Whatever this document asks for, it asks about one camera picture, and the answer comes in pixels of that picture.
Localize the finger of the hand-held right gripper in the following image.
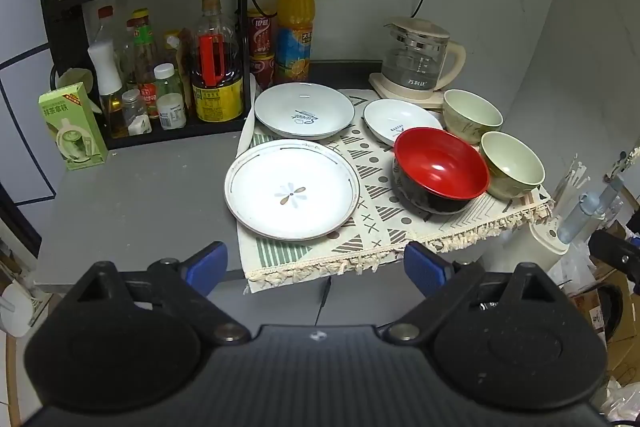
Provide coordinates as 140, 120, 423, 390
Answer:
587, 230, 640, 294

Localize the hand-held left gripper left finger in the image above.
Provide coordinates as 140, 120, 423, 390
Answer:
69, 241, 251, 345

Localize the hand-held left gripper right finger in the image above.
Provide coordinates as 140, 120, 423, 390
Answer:
382, 241, 572, 345

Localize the red and black bowl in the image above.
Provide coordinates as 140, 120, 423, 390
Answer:
392, 127, 491, 214

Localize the white plate with flower print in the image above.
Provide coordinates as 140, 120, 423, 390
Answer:
224, 139, 361, 242

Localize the cream ceramic bowl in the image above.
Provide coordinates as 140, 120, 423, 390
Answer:
442, 89, 504, 146
480, 131, 546, 201

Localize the white plate with blue rim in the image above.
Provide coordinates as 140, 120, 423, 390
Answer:
254, 82, 356, 140

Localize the pale blue spray bottle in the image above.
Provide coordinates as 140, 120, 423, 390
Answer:
556, 176, 627, 246

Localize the cardboard box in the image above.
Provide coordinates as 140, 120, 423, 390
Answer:
570, 264, 640, 345

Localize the patterned fringed placemat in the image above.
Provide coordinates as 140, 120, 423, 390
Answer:
235, 89, 556, 294

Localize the white cylinder holder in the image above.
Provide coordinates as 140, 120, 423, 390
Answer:
529, 206, 572, 259

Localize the small white dish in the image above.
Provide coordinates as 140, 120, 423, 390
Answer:
363, 99, 445, 148

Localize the small glass jar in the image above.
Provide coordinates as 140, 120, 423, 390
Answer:
121, 89, 152, 136

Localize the cream kettle base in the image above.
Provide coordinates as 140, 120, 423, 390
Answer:
369, 72, 453, 110

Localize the green carton box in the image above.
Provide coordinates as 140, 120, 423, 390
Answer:
38, 83, 109, 172

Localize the large bottle with yellow label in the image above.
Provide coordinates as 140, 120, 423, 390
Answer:
191, 0, 245, 123

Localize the oil bottle with white cap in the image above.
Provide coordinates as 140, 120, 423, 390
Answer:
87, 42, 129, 139

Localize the glass electric kettle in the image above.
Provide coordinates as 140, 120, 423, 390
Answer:
380, 17, 467, 90

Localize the sauce bottle with green label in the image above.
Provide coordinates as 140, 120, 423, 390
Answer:
131, 9, 162, 118

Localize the white cup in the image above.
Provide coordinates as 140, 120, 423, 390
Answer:
49, 67, 96, 96

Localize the orange juice bottle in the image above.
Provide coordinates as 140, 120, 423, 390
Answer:
275, 0, 316, 84

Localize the clear bottle with red cap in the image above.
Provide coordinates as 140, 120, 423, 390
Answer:
94, 6, 120, 50

